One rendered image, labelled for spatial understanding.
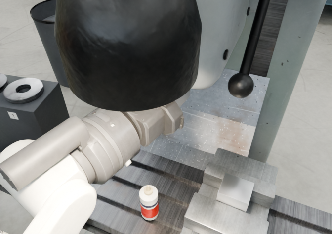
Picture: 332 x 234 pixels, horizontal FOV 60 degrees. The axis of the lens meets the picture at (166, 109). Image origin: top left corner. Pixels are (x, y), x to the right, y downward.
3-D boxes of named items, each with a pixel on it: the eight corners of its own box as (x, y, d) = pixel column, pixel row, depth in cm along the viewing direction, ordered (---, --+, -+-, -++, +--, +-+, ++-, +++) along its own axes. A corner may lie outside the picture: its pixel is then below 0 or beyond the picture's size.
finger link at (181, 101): (186, 97, 50) (163, 117, 47) (186, 82, 48) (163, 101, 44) (193, 101, 49) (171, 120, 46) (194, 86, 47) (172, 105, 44)
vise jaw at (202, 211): (258, 260, 53) (263, 251, 50) (183, 226, 57) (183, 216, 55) (265, 231, 57) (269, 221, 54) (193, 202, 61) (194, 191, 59)
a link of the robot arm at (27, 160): (123, 182, 40) (56, 247, 34) (74, 146, 45) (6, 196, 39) (116, 125, 33) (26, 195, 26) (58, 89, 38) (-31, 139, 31)
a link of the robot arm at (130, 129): (186, 96, 41) (127, 146, 34) (183, 142, 47) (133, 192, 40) (122, 66, 46) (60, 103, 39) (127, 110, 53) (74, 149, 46)
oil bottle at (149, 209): (154, 223, 65) (152, 197, 58) (138, 216, 66) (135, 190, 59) (161, 208, 68) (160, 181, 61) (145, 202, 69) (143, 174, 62)
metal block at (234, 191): (242, 220, 58) (248, 204, 54) (214, 208, 60) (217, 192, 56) (248, 199, 61) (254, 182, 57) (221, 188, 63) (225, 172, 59)
